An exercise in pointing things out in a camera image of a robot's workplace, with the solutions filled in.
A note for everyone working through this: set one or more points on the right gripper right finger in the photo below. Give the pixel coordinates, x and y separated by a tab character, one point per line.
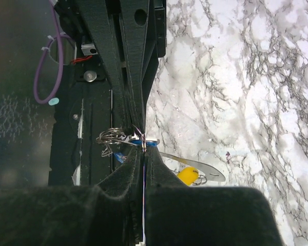
176	214

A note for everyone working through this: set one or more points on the black mounting rail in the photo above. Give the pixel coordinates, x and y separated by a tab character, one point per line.
87	109

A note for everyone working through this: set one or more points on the yellow key tag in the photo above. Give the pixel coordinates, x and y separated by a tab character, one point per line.
188	175

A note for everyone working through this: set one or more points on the small split keyring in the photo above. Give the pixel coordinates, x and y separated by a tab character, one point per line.
141	138

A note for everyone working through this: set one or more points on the blue key tag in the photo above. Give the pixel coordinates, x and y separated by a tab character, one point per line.
120	157

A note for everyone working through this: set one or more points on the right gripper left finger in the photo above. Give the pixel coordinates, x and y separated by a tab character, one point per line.
109	213

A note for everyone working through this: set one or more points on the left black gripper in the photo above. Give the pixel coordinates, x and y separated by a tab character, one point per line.
130	37

